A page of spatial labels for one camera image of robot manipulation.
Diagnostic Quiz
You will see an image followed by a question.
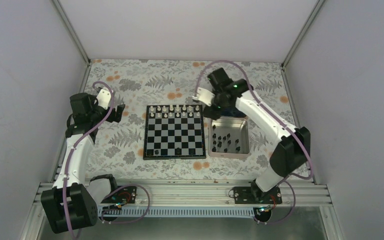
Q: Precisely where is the black chess piece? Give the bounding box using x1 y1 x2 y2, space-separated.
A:
174 147 182 156

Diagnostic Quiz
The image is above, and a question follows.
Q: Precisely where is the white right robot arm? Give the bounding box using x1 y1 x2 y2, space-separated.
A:
194 68 311 204

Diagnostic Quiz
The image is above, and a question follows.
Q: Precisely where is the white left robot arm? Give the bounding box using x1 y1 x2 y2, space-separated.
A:
40 88 125 234

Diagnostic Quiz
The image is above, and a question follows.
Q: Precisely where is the white chess piece row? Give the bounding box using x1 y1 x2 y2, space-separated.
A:
146 104 203 119

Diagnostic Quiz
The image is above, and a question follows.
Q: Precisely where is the dark blue tin lid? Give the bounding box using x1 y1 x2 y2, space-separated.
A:
221 107 247 118

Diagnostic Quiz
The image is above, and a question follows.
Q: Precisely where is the metal tin tray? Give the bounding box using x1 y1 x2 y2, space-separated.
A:
208 116 251 161

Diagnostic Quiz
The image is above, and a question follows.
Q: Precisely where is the floral patterned table mat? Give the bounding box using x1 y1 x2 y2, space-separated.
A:
85 59 294 181

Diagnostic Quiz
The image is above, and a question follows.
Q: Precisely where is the black white chessboard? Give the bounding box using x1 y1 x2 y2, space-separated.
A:
143 112 207 161

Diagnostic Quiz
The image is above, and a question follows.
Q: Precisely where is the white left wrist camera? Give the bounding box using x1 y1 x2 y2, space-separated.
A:
96 87 112 110

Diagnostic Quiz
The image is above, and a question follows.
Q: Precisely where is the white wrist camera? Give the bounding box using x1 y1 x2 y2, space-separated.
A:
192 87 215 107
96 87 112 110

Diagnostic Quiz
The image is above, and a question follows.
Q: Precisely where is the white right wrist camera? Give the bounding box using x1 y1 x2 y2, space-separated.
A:
192 87 215 107

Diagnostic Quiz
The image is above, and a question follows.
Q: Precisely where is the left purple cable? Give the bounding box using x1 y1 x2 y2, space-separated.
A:
62 80 116 240

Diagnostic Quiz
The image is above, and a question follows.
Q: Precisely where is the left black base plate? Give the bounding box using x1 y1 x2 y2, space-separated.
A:
101 186 137 206

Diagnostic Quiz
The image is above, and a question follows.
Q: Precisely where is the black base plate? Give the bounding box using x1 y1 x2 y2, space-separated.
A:
101 186 137 206
231 186 283 205

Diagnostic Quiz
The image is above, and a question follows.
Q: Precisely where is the aluminium rail frame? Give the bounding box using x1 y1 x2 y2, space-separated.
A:
117 178 333 207

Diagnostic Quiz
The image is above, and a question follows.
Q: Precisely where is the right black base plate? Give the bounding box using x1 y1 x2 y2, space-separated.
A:
231 186 283 205

